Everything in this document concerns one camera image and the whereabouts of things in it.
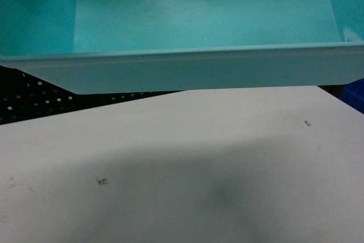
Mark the black perforated panel left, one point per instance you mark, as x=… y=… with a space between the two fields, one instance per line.
x=26 y=97

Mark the teal plastic box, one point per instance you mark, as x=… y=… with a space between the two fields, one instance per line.
x=113 y=46

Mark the blue plastic box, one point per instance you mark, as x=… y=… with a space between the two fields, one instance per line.
x=352 y=94

